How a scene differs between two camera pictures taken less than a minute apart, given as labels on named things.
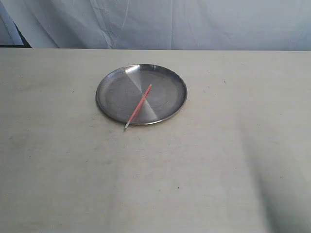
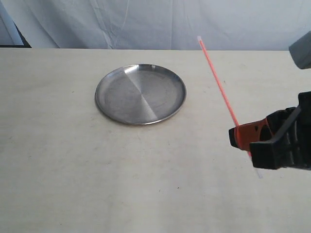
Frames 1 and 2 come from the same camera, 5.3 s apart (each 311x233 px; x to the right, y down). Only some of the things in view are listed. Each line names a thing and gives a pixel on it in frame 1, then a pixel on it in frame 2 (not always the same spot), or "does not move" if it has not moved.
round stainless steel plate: [141, 93] does not move
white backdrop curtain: [282, 25] does not move
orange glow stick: [132, 116] to [221, 90]
